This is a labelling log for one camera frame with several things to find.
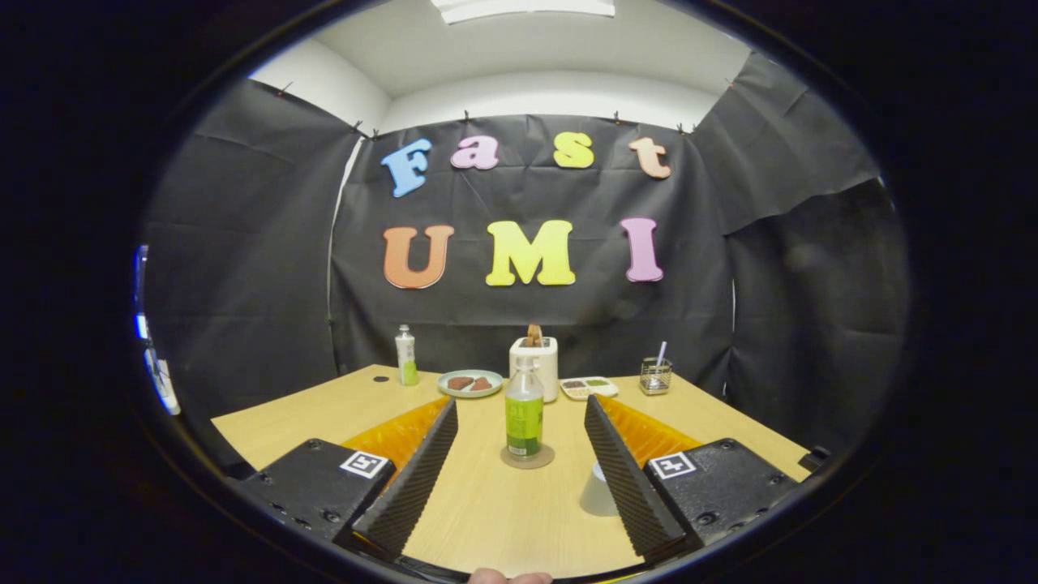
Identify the clear juice bottle green label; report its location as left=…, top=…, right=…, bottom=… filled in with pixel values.
left=504, top=354, right=546, bottom=461

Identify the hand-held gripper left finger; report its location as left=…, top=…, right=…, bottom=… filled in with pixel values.
left=229, top=396, right=460, bottom=560

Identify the white toaster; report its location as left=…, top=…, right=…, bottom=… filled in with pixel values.
left=508, top=337, right=560, bottom=404

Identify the white divided tray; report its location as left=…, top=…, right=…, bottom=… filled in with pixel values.
left=560, top=376, right=620, bottom=402

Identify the wooden table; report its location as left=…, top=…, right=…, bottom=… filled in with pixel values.
left=211, top=363, right=812, bottom=578

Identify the round brown coaster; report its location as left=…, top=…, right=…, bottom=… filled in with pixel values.
left=500, top=443, right=556, bottom=470

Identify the small white green bottle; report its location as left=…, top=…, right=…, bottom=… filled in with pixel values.
left=395, top=324, right=419, bottom=387

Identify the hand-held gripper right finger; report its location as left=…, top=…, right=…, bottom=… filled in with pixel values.
left=583, top=394, right=804, bottom=562

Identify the white cup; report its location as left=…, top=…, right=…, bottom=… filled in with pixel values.
left=579, top=460, right=624, bottom=517

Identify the pale green plate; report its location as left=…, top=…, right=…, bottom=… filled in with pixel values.
left=437, top=370, right=504, bottom=399

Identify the ceiling light panel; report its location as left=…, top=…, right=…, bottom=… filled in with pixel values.
left=430, top=0, right=617, bottom=25

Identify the black backdrop cloth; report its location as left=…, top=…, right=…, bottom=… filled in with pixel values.
left=144, top=53, right=909, bottom=479

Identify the wire mesh holder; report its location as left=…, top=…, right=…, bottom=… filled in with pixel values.
left=639, top=357, right=673, bottom=396

